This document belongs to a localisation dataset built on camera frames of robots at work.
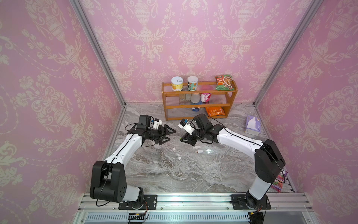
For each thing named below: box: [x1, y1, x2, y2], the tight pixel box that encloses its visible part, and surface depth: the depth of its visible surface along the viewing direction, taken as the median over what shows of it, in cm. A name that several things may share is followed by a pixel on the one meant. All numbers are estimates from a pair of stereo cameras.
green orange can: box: [187, 75, 199, 91], surface depth 88 cm
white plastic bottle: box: [191, 93, 200, 104], surface depth 101 cm
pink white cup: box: [200, 92, 212, 103], surface depth 99 cm
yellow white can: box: [171, 76, 184, 92], surface depth 88 cm
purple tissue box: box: [243, 115, 262, 136], surface depth 102 cm
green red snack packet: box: [214, 74, 235, 91], surface depth 91 cm
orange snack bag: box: [205, 106, 226, 117], surface depth 112 cm
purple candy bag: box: [270, 169, 289, 193], surface depth 79 cm
